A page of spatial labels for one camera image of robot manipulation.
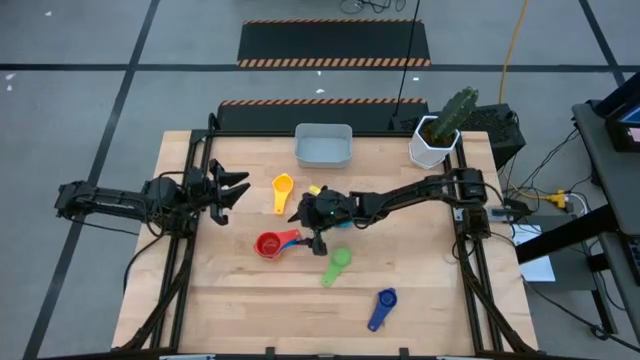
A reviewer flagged large orange measuring cup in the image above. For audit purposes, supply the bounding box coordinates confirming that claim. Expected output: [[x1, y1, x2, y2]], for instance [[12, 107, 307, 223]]
[[253, 228, 304, 262]]

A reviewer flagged yellow hanging cable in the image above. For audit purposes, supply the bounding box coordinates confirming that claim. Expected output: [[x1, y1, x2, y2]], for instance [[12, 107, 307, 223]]
[[498, 0, 569, 204]]

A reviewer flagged light grey plastic basket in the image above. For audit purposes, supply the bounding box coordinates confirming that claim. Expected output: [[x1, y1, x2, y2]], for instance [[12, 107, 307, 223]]
[[293, 122, 354, 169]]

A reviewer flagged green cactus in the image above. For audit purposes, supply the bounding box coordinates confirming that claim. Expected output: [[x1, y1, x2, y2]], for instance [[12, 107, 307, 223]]
[[428, 85, 480, 145]]

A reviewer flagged yellow power plug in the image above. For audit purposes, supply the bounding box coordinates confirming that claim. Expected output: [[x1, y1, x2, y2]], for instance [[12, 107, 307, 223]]
[[547, 188, 569, 209]]

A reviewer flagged black laptop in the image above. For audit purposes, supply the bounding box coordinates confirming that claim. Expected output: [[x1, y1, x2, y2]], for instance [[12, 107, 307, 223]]
[[594, 72, 640, 154]]

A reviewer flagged black hanging cable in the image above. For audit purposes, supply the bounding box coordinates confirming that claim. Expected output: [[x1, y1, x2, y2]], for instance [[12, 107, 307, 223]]
[[392, 0, 422, 119]]

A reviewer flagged coiled black floor cable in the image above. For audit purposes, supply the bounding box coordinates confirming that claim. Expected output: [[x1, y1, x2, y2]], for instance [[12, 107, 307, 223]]
[[339, 0, 407, 15]]

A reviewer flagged white paper sheet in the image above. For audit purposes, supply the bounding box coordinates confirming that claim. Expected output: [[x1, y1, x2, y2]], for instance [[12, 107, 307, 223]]
[[510, 223, 557, 284]]

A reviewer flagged grey side desk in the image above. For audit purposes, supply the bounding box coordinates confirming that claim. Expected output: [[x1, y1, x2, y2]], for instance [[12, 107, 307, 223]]
[[514, 69, 640, 336]]

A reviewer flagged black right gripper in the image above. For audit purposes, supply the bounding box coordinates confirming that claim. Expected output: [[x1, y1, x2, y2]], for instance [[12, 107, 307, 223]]
[[287, 187, 359, 257]]

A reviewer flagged white plant pot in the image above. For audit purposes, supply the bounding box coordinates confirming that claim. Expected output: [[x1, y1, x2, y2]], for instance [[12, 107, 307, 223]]
[[408, 115, 461, 171]]

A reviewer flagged black striped cable ramp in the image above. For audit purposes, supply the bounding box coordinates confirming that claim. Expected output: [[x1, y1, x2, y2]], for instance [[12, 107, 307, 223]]
[[216, 97, 430, 134], [236, 18, 432, 69]]

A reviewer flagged small dark blue measuring cup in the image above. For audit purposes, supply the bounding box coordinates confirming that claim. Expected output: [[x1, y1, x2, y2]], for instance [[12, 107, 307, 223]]
[[367, 287, 399, 333]]

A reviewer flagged black aluminium table frame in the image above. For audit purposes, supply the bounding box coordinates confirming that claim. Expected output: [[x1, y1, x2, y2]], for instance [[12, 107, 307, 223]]
[[115, 112, 540, 360]]

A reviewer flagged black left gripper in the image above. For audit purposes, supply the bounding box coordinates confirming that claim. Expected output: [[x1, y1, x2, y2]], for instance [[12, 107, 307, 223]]
[[187, 158, 252, 227]]

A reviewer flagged black perforated computer case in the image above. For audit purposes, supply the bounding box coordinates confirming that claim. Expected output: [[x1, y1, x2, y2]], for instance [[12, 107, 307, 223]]
[[389, 103, 527, 170]]

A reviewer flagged green measuring cup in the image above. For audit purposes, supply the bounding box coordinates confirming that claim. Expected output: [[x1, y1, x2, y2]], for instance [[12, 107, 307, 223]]
[[321, 246, 353, 289]]

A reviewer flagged yellow measuring cup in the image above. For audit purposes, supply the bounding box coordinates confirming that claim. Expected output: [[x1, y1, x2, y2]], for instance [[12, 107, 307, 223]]
[[271, 172, 295, 216]]

